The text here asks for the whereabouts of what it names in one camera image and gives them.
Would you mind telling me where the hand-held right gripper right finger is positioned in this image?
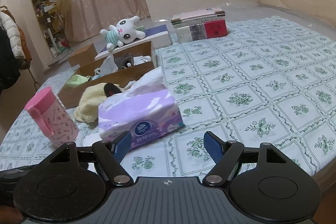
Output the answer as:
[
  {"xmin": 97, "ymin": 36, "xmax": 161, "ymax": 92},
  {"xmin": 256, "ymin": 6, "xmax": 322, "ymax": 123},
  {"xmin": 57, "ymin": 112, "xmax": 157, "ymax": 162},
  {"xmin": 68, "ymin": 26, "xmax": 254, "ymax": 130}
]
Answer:
[{"xmin": 202, "ymin": 131, "xmax": 297, "ymax": 188}]

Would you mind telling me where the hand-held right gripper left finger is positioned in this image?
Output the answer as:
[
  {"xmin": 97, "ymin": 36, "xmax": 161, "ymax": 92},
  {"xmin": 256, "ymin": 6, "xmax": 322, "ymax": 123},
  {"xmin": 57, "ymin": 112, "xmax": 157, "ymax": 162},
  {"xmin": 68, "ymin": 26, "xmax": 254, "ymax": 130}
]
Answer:
[{"xmin": 39, "ymin": 131, "xmax": 134, "ymax": 188}]

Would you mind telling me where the purple tissue pack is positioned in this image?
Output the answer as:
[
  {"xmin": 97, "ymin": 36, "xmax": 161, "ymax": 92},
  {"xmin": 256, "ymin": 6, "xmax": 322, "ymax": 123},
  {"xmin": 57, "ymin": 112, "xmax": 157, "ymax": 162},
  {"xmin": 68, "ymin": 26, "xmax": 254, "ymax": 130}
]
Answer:
[{"xmin": 98, "ymin": 66, "xmax": 185, "ymax": 150}]

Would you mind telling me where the yellow towel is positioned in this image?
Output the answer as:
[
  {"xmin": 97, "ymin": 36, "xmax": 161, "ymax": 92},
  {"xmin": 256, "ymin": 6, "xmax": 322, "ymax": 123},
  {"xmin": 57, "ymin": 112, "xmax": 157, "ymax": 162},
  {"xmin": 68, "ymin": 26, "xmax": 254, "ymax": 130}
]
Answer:
[{"xmin": 73, "ymin": 82, "xmax": 124, "ymax": 125}]

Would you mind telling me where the black and red soft item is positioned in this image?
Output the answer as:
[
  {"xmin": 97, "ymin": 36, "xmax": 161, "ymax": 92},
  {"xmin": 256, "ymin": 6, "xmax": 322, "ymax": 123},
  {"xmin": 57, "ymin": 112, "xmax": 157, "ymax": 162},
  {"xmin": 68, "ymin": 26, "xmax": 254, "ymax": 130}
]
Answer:
[{"xmin": 103, "ymin": 83, "xmax": 123, "ymax": 97}]

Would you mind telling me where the pink lidded cup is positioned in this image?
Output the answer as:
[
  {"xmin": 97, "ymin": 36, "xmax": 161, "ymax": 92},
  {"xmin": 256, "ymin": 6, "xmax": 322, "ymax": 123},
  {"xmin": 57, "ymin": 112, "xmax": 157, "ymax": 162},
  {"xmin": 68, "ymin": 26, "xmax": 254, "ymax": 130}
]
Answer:
[{"xmin": 24, "ymin": 86, "xmax": 79, "ymax": 147}]

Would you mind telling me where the light green cloth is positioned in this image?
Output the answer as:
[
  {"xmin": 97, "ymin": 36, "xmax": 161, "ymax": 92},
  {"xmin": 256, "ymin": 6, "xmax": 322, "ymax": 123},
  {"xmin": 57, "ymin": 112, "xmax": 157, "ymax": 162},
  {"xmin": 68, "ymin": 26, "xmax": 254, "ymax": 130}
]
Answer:
[{"xmin": 65, "ymin": 73, "xmax": 91, "ymax": 88}]

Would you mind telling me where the translucent plastic bag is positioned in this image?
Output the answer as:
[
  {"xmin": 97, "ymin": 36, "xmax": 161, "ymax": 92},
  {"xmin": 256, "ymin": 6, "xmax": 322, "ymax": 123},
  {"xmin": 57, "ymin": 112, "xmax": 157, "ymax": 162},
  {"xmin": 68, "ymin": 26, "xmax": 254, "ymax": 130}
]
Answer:
[{"xmin": 99, "ymin": 54, "xmax": 119, "ymax": 75}]

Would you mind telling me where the dark brown glove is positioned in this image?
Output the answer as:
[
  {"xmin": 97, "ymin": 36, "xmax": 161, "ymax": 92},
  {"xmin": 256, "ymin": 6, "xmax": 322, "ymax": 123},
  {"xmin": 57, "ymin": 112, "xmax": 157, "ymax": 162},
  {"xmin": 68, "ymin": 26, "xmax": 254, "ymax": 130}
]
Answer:
[{"xmin": 115, "ymin": 52, "xmax": 135, "ymax": 70}]

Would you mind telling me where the green floral tablecloth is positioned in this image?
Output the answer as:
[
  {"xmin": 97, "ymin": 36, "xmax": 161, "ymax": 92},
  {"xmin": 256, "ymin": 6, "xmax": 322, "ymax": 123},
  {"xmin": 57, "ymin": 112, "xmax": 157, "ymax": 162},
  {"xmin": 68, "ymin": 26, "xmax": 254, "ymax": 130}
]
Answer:
[{"xmin": 0, "ymin": 15, "xmax": 336, "ymax": 180}]

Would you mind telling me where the small closed cardboard box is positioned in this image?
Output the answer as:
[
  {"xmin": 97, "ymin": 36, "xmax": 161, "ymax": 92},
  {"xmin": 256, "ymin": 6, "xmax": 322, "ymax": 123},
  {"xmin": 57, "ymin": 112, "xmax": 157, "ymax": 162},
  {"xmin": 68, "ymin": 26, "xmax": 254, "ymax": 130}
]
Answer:
[{"xmin": 68, "ymin": 43, "xmax": 98, "ymax": 68}]

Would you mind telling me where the gold clothes rack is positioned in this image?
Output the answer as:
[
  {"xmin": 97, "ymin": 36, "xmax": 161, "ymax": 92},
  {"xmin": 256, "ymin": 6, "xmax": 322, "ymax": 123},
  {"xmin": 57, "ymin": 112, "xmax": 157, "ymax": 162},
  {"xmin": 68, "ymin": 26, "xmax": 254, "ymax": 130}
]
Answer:
[{"xmin": 0, "ymin": 5, "xmax": 40, "ymax": 88}]

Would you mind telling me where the flat white and blue box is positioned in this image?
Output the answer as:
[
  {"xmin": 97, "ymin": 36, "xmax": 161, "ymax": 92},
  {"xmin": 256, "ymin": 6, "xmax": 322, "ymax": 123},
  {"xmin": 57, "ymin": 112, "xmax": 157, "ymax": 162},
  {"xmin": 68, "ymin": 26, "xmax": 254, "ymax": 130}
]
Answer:
[{"xmin": 94, "ymin": 24, "xmax": 173, "ymax": 61}]

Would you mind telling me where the white rabbit plush toy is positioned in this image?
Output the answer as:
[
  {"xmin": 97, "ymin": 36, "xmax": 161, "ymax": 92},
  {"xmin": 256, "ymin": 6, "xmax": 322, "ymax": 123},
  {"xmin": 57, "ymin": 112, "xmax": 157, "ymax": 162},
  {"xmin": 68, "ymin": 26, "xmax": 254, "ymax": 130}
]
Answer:
[{"xmin": 100, "ymin": 16, "xmax": 147, "ymax": 51}]

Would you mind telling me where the thin white book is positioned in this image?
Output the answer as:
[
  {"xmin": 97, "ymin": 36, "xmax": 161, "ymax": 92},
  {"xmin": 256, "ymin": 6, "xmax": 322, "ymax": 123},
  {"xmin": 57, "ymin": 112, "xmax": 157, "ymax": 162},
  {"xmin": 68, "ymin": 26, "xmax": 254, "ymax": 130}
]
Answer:
[{"xmin": 171, "ymin": 15, "xmax": 226, "ymax": 28}]

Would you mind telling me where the brown jacket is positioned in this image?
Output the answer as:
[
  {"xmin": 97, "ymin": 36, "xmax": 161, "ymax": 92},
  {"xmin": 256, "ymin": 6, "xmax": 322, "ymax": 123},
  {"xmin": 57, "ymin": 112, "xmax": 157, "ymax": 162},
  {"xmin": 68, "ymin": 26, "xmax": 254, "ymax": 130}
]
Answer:
[{"xmin": 15, "ymin": 24, "xmax": 33, "ymax": 70}]

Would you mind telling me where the pink book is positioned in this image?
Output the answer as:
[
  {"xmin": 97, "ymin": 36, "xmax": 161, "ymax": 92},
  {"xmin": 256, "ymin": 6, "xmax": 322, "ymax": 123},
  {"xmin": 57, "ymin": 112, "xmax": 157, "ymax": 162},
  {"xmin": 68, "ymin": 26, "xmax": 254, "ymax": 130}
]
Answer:
[{"xmin": 170, "ymin": 7, "xmax": 226, "ymax": 24}]

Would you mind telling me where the white puffer jacket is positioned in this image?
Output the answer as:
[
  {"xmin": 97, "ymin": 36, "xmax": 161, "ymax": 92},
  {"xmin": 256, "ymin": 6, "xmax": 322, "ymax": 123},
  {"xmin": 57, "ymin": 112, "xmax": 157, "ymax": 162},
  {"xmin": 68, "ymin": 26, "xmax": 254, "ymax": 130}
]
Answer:
[{"xmin": 0, "ymin": 10, "xmax": 26, "ymax": 61}]

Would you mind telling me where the standing fan with plastic cover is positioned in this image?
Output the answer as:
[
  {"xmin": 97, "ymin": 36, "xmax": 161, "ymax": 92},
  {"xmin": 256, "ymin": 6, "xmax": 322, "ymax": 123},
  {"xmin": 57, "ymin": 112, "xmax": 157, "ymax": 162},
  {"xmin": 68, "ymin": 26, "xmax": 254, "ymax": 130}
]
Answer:
[{"xmin": 48, "ymin": 0, "xmax": 74, "ymax": 57}]

